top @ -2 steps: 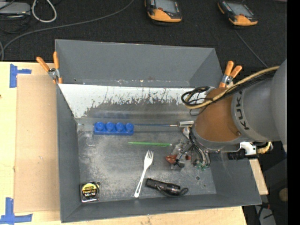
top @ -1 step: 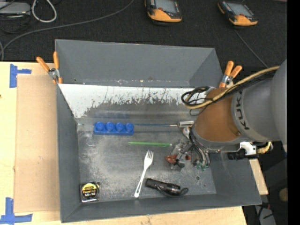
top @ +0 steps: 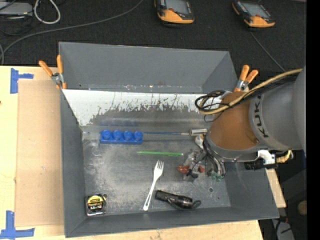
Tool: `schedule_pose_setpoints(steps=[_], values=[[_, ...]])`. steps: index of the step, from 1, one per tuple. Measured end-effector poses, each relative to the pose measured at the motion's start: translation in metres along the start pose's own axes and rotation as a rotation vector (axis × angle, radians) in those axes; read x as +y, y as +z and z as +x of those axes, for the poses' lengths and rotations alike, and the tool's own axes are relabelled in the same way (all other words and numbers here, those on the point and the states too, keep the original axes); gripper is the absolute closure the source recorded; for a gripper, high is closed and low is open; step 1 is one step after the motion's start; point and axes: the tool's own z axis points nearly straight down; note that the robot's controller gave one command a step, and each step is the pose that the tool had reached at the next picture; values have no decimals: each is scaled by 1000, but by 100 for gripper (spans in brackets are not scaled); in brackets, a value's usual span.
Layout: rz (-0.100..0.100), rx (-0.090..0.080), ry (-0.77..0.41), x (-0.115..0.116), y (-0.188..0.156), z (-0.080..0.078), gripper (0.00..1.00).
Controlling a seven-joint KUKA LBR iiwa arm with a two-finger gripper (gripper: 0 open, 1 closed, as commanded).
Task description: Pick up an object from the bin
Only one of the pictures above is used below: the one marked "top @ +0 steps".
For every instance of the black cylinder on white bracket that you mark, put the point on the black cylinder on white bracket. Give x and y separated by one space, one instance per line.
257 164

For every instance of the yellow and black tape measure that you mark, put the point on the yellow and black tape measure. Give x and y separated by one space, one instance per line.
95 204

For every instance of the grey metal bin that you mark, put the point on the grey metal bin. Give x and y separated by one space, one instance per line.
130 174

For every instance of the small red-brown object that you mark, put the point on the small red-brown object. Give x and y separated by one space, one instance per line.
183 169

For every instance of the green pen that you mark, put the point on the green pen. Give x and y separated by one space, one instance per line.
160 153

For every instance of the white plastic fork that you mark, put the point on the white plastic fork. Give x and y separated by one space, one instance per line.
155 177

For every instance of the brown cardboard board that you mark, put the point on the brown cardboard board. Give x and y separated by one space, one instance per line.
37 146

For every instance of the blue block with four pegs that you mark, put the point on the blue block with four pegs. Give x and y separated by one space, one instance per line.
120 137

